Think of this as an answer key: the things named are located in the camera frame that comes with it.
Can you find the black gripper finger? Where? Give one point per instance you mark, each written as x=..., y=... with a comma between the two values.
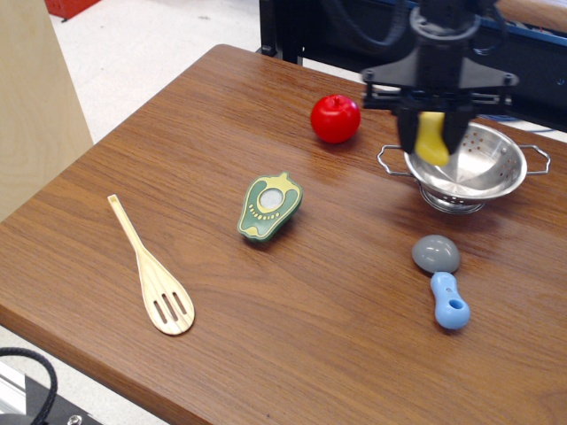
x=456, y=121
x=408, y=120

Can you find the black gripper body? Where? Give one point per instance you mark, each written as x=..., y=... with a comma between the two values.
x=437, y=75

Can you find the yellow toy banana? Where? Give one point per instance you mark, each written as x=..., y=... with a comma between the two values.
x=430, y=146

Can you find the robot base with rail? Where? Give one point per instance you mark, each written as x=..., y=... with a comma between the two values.
x=26, y=401

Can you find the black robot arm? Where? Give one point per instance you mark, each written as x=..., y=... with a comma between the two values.
x=460, y=9

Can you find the steel colander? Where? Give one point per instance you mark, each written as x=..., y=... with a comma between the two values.
x=488, y=165

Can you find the red toy apple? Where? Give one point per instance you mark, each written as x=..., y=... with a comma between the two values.
x=335, y=119

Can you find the grey blue ice cream scoop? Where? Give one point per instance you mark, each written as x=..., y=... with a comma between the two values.
x=439, y=256

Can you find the green toy pepper half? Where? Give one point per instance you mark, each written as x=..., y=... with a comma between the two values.
x=269, y=203

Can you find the wooden slotted spatula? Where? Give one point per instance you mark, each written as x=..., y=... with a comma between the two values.
x=166, y=301

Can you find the red box on floor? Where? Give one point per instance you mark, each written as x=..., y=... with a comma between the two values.
x=67, y=9

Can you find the light wooden panel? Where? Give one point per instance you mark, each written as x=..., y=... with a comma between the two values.
x=43, y=128

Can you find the black metal frame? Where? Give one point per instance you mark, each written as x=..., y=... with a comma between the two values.
x=534, y=49

